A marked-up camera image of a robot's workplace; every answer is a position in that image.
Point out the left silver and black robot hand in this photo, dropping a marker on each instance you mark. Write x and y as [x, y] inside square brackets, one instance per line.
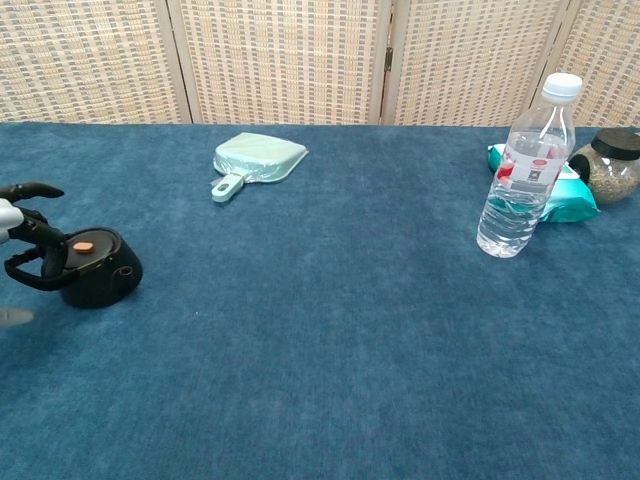
[10, 217]

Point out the black teapot with orange knob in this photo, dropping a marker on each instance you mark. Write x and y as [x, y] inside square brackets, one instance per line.
[105, 280]

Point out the mint green dustpan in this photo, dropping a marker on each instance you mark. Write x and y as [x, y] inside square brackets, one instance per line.
[260, 155]

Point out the woven folding screen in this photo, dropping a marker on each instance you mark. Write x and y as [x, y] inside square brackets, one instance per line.
[280, 60]

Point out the blue table cover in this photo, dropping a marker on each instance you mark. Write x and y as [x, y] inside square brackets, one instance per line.
[320, 325]

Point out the clear plastic water bottle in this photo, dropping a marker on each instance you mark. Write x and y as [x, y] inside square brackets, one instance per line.
[520, 200]

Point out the teal wet wipes pack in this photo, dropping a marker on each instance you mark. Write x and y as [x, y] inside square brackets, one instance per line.
[570, 207]

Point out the grain-filled glass jar, black lid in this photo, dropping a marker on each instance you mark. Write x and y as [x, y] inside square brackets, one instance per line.
[612, 175]

